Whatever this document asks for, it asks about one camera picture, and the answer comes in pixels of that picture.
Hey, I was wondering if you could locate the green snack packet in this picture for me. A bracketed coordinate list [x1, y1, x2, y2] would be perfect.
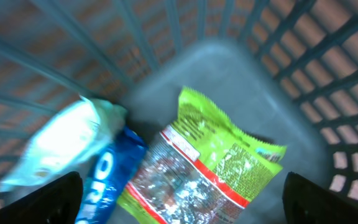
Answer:
[117, 87, 287, 223]

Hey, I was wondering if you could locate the blue oreo packet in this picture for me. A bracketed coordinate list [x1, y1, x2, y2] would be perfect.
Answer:
[75, 126, 148, 224]

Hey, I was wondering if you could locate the grey plastic mesh basket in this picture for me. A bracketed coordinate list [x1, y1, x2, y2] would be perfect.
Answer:
[0, 0, 358, 223]

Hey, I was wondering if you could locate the white snack packet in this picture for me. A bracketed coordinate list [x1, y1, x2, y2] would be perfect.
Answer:
[0, 96, 127, 192]

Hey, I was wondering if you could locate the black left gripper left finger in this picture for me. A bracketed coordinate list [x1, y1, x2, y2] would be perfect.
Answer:
[0, 171, 83, 224]

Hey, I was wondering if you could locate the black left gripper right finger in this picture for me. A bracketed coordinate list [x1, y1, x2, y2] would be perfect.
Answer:
[282, 172, 358, 224]

